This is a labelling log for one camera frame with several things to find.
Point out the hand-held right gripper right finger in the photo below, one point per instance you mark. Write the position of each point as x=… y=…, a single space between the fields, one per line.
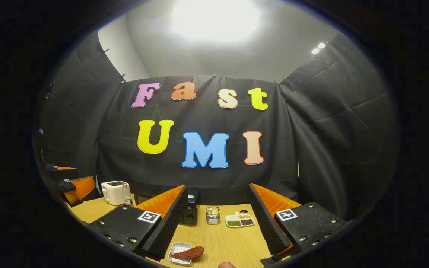
x=270 y=230

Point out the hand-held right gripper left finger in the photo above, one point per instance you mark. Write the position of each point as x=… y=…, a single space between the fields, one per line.
x=169 y=230

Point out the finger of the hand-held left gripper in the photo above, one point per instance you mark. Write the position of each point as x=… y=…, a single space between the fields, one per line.
x=63 y=174
x=82 y=188

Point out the red meat piece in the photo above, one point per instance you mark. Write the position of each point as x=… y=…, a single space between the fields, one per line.
x=189 y=253

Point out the black electric oven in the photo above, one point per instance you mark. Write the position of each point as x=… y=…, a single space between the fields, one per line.
x=191 y=208

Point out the white slotted tray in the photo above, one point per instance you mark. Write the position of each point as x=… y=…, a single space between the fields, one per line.
x=179 y=247

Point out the white toaster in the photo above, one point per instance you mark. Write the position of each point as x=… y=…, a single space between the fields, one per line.
x=112 y=191

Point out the white divided bean plate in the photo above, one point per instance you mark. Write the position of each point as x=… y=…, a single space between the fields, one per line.
x=240 y=221

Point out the clear plastic bottle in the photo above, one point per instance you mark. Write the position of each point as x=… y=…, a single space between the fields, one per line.
x=127 y=197

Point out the black backdrop cloth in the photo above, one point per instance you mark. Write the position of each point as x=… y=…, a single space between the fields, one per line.
x=207 y=111

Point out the small ceiling light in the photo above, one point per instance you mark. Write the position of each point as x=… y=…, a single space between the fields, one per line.
x=318 y=47

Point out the large ceiling light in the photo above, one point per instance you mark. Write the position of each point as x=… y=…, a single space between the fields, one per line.
x=214 y=18

